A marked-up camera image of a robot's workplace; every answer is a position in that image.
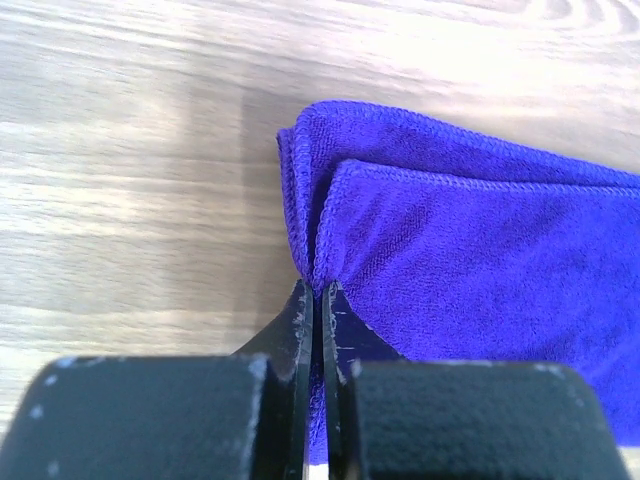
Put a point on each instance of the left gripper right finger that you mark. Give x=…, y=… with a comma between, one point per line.
x=390, y=418

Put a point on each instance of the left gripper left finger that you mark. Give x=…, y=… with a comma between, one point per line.
x=241, y=416

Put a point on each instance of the purple towel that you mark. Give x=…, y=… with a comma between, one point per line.
x=451, y=244

